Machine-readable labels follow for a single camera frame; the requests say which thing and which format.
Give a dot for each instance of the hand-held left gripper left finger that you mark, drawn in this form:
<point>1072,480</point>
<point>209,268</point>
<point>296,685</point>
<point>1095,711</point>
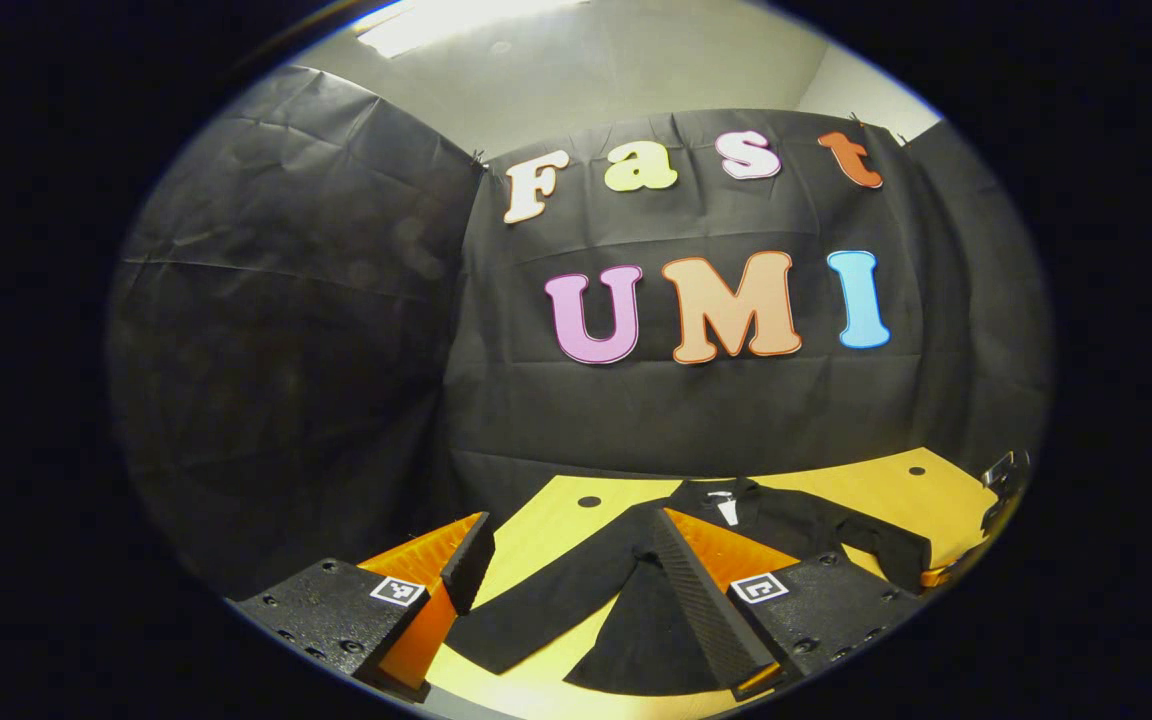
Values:
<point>471,562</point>

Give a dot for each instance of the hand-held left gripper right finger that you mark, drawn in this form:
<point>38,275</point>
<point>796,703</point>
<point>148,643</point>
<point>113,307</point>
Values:
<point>691,600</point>

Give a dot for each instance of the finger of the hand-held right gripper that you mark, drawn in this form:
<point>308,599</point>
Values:
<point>1004,490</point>
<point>946,575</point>

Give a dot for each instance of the black button shirt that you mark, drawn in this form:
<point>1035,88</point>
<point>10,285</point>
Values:
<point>556,600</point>

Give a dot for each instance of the black backdrop cloth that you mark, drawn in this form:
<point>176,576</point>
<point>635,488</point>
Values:
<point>636,420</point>

